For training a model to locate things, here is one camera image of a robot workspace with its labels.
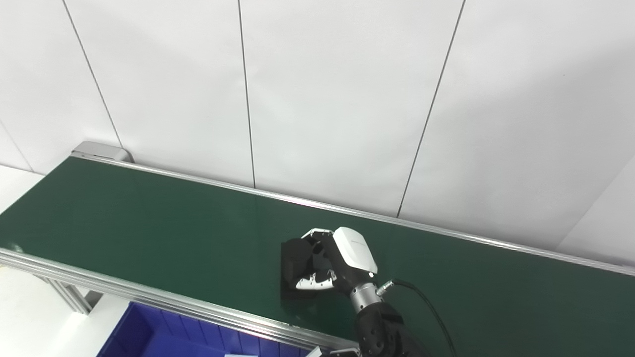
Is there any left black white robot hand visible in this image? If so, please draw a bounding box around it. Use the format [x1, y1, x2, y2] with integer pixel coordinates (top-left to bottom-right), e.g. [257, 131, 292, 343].
[308, 347, 361, 357]

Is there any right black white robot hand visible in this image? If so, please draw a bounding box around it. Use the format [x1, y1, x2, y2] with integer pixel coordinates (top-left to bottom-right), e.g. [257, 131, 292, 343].
[297, 227, 379, 298]

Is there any black cylinder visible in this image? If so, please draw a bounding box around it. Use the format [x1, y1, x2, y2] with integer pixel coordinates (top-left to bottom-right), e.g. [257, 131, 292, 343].
[280, 238, 339, 301]

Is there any green conveyor belt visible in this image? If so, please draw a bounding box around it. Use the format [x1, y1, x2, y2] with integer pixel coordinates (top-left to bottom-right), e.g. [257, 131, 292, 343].
[0, 158, 635, 357]
[0, 141, 635, 357]

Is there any blue plastic bin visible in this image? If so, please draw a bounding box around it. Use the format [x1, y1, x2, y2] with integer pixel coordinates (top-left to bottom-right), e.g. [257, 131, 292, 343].
[97, 301, 318, 357]

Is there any aluminium conveyor leg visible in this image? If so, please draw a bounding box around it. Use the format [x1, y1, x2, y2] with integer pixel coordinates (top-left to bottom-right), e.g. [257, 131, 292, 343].
[37, 277, 103, 315]

